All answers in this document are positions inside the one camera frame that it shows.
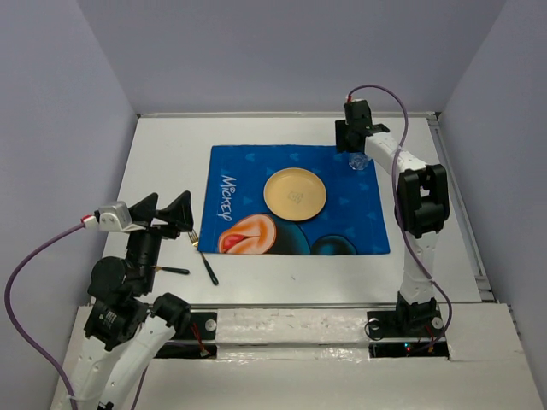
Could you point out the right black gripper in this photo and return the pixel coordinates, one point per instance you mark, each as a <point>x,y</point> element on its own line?
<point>341,142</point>

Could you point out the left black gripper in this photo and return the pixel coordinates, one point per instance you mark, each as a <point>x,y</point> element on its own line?
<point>179,212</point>

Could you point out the clear plastic cup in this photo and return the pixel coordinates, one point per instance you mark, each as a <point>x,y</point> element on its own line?
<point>358,161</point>

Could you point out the gold fork dark handle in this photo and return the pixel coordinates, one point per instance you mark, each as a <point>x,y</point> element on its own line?
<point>193,237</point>

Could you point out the gold knife dark handle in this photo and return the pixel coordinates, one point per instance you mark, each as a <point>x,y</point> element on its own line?
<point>175,270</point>

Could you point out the tan round plate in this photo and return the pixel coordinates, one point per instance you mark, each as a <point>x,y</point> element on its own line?
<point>295,194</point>

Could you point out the blue Mickey placemat cloth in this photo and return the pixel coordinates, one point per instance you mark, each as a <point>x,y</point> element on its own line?
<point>236,219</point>

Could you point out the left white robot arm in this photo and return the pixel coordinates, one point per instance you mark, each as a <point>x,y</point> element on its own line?
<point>123,334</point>

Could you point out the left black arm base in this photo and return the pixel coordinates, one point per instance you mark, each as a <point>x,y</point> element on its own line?
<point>196,342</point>

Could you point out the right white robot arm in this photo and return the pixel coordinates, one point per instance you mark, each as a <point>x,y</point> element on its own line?
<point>422,205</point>

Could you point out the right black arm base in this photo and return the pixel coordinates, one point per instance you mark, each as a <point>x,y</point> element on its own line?
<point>388,341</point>

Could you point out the white taped front panel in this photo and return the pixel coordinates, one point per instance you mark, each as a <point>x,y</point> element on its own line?
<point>248,334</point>

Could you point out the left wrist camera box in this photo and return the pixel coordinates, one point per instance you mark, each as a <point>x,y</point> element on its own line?
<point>113,217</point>

